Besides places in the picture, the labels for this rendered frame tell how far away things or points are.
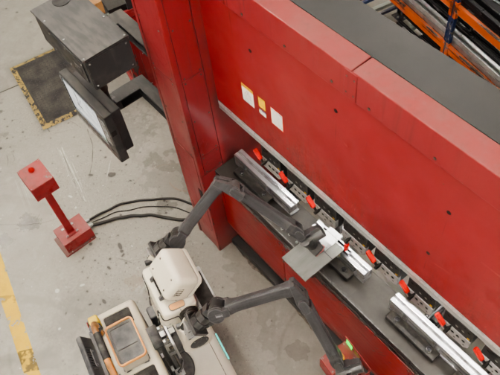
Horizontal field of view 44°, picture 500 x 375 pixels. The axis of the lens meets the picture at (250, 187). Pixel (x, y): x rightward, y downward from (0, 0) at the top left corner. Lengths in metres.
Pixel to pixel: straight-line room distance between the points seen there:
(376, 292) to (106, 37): 1.81
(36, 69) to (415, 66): 4.35
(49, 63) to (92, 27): 2.97
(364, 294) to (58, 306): 2.19
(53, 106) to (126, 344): 2.87
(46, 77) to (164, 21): 3.16
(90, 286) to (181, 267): 1.75
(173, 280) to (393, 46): 1.35
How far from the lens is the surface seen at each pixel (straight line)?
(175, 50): 2.95
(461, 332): 2.80
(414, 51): 2.23
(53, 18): 3.18
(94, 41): 2.98
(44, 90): 5.77
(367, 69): 2.16
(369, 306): 3.23
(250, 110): 3.04
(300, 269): 3.16
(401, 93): 2.09
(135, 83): 3.79
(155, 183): 4.81
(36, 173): 4.11
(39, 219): 4.93
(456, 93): 2.12
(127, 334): 3.25
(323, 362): 3.21
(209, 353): 3.80
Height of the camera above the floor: 3.81
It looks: 55 degrees down
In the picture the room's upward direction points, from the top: 9 degrees counter-clockwise
